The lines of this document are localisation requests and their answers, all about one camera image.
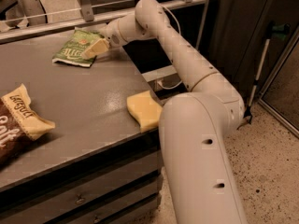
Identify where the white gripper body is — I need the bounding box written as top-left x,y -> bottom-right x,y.
99,20 -> 127,48

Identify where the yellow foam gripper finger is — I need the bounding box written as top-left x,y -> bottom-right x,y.
81,38 -> 109,60

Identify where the green jalapeno chip bag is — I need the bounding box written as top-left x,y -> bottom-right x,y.
52,29 -> 103,67

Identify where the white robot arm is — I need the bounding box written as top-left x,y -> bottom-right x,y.
82,0 -> 248,224

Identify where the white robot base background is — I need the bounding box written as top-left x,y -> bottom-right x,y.
0,0 -> 49,30

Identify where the brown salt chip bag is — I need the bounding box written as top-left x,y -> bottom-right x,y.
0,84 -> 55,164

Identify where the yellow sponge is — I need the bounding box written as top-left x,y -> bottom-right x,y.
126,91 -> 163,133

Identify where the grey wooden drawer unit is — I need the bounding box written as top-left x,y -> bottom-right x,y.
0,131 -> 164,224

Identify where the reacher grabber tool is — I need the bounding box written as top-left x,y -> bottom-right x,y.
241,21 -> 291,126

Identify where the grey metal table frame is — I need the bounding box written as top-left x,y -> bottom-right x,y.
0,0 -> 218,91

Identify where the white cable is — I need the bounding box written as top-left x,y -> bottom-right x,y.
155,3 -> 189,91

